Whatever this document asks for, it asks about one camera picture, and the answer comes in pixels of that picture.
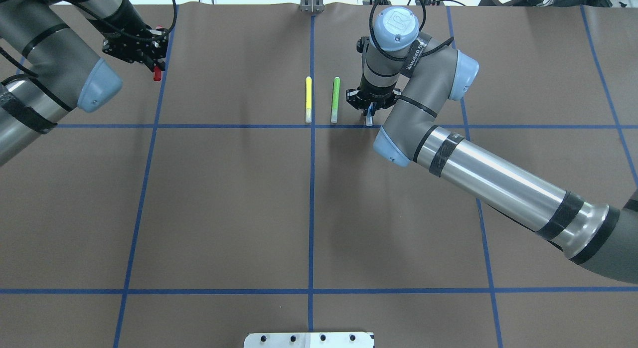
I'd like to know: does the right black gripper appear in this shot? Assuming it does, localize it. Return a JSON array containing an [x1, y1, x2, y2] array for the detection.
[[346, 88, 402, 125]]

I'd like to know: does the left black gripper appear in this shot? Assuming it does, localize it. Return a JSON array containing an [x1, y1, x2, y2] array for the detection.
[[102, 27, 168, 73]]

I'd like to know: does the blue marker pen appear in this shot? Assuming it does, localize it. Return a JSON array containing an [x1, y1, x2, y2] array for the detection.
[[365, 103, 375, 127]]

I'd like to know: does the red marker pen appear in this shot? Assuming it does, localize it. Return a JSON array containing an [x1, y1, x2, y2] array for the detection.
[[153, 39, 165, 82]]

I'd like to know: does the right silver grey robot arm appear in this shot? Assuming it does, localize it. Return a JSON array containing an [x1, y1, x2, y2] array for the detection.
[[346, 6, 638, 284]]

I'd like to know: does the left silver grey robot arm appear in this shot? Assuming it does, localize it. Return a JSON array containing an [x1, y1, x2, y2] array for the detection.
[[0, 0, 177, 165]]

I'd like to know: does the green highlighter pen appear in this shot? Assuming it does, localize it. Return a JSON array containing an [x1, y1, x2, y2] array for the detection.
[[330, 77, 341, 125]]

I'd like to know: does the yellow highlighter pen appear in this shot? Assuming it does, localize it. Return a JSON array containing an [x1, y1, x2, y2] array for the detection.
[[305, 76, 313, 124]]

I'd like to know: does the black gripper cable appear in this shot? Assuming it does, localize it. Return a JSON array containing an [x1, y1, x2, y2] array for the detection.
[[369, 0, 455, 59]]

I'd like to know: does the aluminium frame post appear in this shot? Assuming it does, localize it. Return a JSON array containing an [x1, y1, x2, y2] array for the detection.
[[299, 0, 325, 13]]

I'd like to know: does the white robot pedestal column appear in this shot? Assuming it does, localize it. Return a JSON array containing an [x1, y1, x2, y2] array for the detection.
[[243, 332, 375, 348]]

